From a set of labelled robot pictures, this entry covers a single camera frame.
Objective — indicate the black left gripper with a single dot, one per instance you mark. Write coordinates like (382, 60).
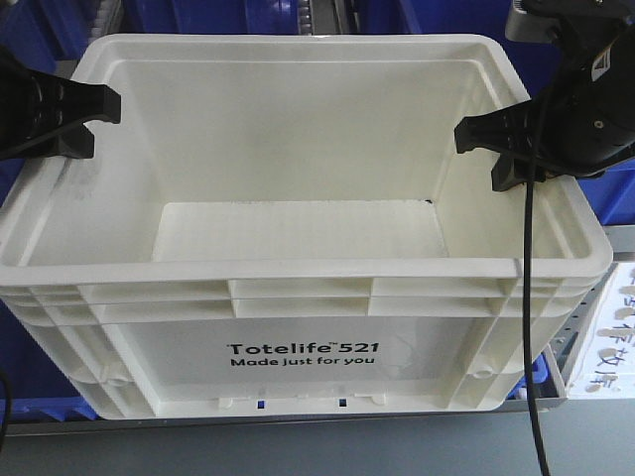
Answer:
(50, 103)

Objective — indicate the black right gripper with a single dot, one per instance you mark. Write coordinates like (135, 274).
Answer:
(579, 125)

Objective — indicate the white plastic tote bin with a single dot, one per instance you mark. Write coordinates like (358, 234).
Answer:
(277, 226)

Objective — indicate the paper label with characters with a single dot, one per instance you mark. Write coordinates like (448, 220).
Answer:
(603, 368)

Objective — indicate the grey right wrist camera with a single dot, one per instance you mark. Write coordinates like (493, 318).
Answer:
(533, 22)

